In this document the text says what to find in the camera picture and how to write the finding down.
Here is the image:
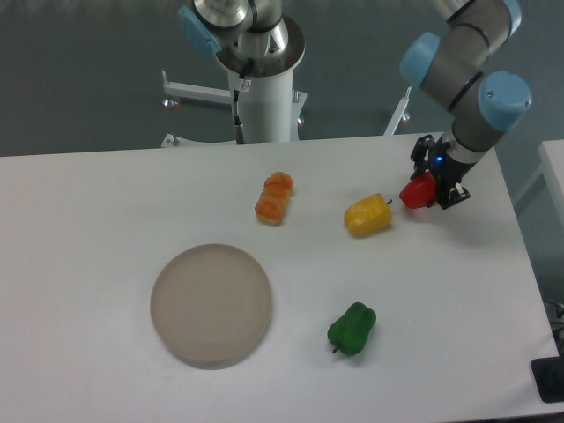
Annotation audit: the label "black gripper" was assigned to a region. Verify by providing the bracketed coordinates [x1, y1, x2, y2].
[410, 134, 475, 210]

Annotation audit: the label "red bell pepper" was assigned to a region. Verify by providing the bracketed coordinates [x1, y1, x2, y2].
[399, 172, 436, 209]

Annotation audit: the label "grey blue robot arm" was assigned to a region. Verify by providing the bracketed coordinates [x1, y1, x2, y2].
[177, 1, 531, 209]

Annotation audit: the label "yellow bell pepper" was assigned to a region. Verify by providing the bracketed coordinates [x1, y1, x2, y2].
[344, 193, 393, 237]

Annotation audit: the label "green bell pepper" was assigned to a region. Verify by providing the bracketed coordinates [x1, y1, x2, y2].
[327, 302, 377, 357]

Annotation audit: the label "white side table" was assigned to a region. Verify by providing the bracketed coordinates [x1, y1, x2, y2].
[512, 139, 563, 221]

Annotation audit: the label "orange braided bread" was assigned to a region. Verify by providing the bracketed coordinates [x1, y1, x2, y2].
[255, 172, 293, 226]

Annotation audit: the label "black device at table edge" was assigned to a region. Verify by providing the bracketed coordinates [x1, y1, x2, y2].
[531, 356, 563, 404]

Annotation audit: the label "beige round plate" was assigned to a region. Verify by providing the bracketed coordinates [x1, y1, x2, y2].
[150, 243, 273, 369]

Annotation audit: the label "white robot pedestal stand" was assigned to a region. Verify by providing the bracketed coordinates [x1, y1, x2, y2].
[159, 15, 308, 149]

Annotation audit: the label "cables at right edge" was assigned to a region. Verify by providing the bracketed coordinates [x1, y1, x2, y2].
[544, 299, 564, 349]

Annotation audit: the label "black cable on pedestal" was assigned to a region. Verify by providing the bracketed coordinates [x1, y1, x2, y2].
[232, 57, 255, 145]

